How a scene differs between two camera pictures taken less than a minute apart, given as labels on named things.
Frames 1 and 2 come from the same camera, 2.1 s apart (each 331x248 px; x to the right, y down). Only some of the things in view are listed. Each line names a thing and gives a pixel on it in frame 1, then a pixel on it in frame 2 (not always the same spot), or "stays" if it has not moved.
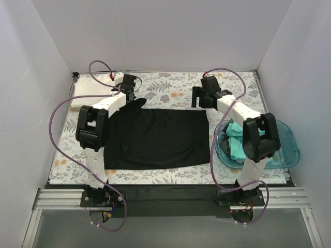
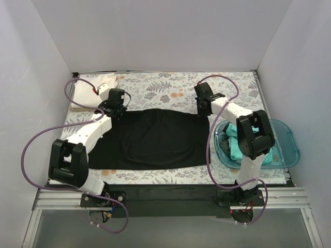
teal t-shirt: [234, 131] stays
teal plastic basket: [228, 141] stays
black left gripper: [131, 94] to [114, 111]
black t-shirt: [137, 137] stays
